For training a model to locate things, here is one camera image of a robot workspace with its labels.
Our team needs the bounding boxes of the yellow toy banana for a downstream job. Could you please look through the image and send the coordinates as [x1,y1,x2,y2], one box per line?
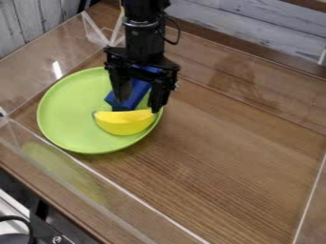
[93,109,155,135]

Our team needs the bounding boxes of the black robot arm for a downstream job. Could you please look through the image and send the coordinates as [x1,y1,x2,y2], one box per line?
[105,0,181,113]

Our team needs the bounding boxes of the black cable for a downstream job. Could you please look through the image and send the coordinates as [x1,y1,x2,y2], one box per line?
[0,215,36,244]

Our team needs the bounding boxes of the clear acrylic tray wall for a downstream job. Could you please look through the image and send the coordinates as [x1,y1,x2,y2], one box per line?
[0,5,326,244]

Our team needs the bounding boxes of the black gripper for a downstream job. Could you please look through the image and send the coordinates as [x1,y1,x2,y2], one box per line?
[105,46,179,113]

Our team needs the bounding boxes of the green plastic plate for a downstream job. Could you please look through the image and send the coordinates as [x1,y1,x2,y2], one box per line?
[38,67,163,154]

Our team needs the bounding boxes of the blue plastic block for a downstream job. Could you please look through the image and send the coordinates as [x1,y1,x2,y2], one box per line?
[105,64,162,112]

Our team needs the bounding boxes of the black metal table frame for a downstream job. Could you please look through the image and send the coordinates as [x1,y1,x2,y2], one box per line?
[0,169,99,244]

